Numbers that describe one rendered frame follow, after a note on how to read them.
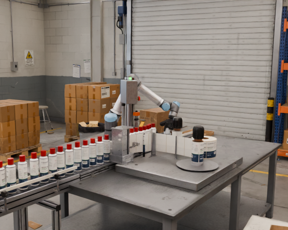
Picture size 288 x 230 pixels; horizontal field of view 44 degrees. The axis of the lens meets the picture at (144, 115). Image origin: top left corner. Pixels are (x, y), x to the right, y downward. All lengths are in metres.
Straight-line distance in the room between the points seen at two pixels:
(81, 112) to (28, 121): 1.12
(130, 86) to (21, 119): 3.61
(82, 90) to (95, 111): 0.48
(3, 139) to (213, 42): 4.22
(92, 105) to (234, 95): 2.73
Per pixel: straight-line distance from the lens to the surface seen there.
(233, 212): 2.99
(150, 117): 3.68
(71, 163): 2.47
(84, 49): 8.99
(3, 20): 9.03
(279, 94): 6.30
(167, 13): 7.73
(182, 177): 2.43
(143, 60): 7.92
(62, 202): 3.64
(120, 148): 2.65
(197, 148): 2.62
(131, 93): 2.94
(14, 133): 6.23
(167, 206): 2.10
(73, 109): 7.12
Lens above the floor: 1.65
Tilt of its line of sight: 9 degrees down
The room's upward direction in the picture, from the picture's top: 1 degrees clockwise
